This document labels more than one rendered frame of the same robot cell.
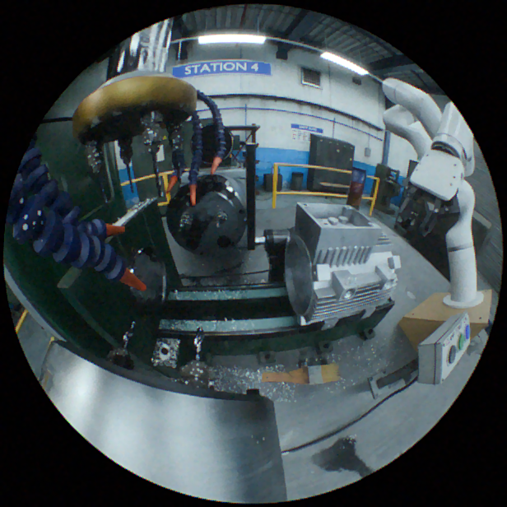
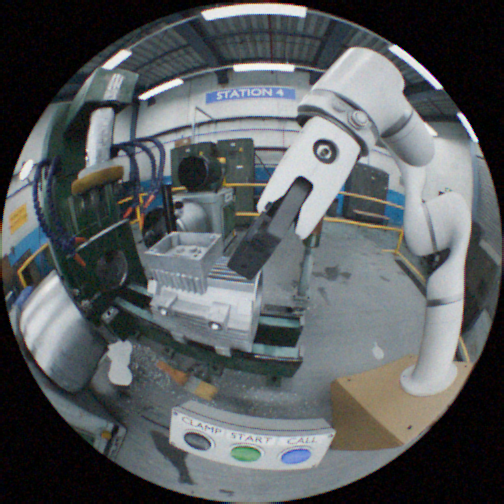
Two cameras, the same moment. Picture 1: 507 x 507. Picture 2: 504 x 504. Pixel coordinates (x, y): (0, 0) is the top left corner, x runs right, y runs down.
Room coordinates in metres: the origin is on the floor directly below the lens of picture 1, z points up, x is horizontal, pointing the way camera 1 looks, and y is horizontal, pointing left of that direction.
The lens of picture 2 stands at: (0.02, -0.34, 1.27)
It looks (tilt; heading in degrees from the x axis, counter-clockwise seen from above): 28 degrees down; 16
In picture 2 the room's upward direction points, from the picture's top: straight up
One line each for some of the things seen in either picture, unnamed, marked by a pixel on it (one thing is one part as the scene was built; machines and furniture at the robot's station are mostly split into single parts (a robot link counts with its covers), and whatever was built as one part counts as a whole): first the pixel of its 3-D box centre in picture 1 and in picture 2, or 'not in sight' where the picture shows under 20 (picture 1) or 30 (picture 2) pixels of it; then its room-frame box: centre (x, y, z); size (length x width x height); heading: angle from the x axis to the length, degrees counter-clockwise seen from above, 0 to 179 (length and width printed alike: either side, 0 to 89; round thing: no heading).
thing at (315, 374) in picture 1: (303, 375); (183, 379); (0.08, -0.12, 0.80); 0.21 x 0.05 x 0.01; 87
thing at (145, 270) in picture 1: (151, 281); (113, 270); (0.21, 0.21, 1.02); 0.15 x 0.02 x 0.15; 5
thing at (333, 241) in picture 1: (334, 232); (186, 259); (0.24, -0.14, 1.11); 0.12 x 0.11 x 0.07; 96
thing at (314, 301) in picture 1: (337, 271); (211, 299); (0.24, -0.18, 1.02); 0.20 x 0.19 x 0.19; 96
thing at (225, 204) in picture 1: (211, 208); (178, 228); (0.55, 0.15, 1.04); 0.41 x 0.25 x 0.25; 5
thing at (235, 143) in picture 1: (225, 166); (211, 190); (0.85, 0.14, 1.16); 0.33 x 0.26 x 0.42; 5
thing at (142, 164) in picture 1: (158, 173); (194, 184); (3.27, 2.00, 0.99); 1.02 x 0.49 x 1.98; 100
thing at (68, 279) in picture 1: (136, 293); (109, 277); (0.20, 0.28, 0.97); 0.30 x 0.11 x 0.34; 5
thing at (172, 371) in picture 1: (174, 360); (116, 324); (0.10, 0.18, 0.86); 0.07 x 0.06 x 0.12; 5
